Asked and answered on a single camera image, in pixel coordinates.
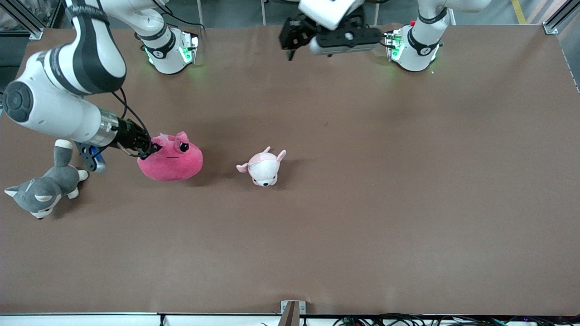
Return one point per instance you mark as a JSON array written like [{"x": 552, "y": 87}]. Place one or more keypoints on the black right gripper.
[{"x": 130, "y": 135}]

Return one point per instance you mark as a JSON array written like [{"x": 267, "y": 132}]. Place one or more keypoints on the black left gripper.
[{"x": 295, "y": 32}]

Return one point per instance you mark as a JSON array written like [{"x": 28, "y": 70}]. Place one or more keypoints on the hot pink round plush toy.
[{"x": 174, "y": 160}]

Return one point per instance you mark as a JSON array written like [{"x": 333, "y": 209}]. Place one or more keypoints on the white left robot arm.
[{"x": 414, "y": 50}]

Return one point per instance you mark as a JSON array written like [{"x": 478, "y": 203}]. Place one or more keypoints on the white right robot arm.
[{"x": 54, "y": 113}]

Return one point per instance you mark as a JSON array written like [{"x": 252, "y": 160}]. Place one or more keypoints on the light pink plush puppy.
[{"x": 263, "y": 170}]

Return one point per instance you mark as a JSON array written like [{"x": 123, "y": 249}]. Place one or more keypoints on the grey white husky plush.
[{"x": 45, "y": 190}]

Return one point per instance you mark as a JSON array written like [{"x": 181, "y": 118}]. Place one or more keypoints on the brown table cloth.
[{"x": 317, "y": 235}]

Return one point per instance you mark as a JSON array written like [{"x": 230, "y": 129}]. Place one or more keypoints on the grey metal post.
[
  {"x": 264, "y": 12},
  {"x": 377, "y": 13}
]

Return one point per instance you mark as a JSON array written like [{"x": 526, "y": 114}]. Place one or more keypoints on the aluminium frame profile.
[
  {"x": 550, "y": 28},
  {"x": 35, "y": 33}
]

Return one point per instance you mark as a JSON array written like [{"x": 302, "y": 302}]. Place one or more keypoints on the white table edge rail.
[{"x": 90, "y": 320}]

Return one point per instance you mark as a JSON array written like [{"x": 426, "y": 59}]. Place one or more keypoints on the metal bracket with post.
[{"x": 292, "y": 312}]

